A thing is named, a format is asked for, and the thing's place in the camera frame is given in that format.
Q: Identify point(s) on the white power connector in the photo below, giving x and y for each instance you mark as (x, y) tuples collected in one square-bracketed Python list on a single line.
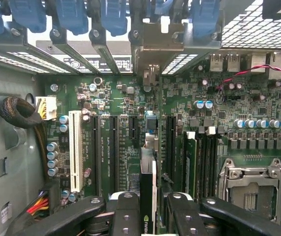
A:
[(47, 108)]

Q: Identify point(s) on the short black expansion slot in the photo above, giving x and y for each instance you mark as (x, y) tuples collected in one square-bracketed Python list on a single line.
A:
[(133, 127)]

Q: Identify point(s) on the black open PC case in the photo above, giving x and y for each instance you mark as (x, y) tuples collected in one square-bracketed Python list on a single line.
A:
[(199, 45)]

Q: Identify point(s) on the black RAM slot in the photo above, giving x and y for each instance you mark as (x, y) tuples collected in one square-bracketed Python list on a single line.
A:
[(214, 152), (201, 167), (208, 167)]

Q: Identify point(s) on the white expansion slot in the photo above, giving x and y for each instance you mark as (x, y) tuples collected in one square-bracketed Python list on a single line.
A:
[(75, 147)]

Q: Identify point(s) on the metal CPU socket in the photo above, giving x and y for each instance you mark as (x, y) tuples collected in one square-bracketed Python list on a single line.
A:
[(253, 182)]

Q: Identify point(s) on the long black expansion slot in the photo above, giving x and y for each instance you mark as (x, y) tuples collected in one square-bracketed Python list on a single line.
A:
[(114, 152), (171, 147), (96, 152)]

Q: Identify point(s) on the green motherboard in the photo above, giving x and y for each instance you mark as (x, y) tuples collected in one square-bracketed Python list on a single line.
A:
[(228, 105)]

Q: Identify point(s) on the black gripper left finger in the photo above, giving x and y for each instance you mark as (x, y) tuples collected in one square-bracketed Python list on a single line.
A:
[(128, 216)]

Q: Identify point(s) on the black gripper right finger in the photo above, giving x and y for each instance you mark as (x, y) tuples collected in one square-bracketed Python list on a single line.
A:
[(182, 216)]

